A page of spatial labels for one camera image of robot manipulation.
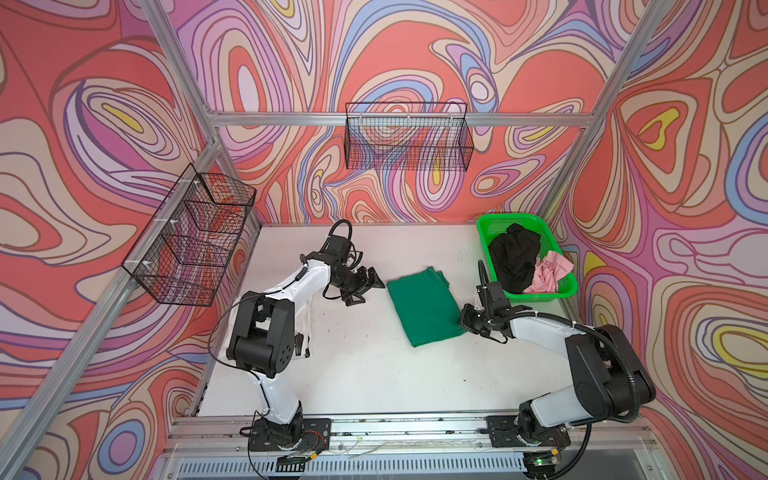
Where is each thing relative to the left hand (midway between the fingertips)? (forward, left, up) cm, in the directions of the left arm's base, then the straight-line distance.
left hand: (381, 289), depth 89 cm
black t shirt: (+16, -46, -2) cm, 48 cm away
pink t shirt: (+10, -56, -5) cm, 57 cm away
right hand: (-7, -25, -11) cm, 28 cm away
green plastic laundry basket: (+30, -41, -3) cm, 51 cm away
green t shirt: (-2, -15, -8) cm, 17 cm away
